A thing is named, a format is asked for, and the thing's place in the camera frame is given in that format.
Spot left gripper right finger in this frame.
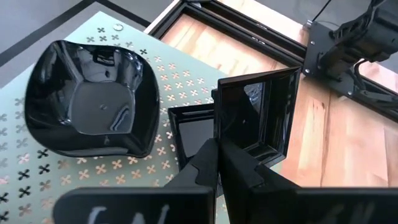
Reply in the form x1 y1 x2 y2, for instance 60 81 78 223
219 139 398 224

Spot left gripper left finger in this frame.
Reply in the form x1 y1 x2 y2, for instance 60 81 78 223
52 138 220 224

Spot black square plate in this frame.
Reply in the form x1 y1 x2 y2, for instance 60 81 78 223
167 103 218 170
212 66 302 169

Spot black wavy round bowl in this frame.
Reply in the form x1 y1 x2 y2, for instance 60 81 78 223
24 39 160 159

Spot green perforated metal shelf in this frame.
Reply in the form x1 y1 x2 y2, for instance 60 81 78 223
0 11 282 224

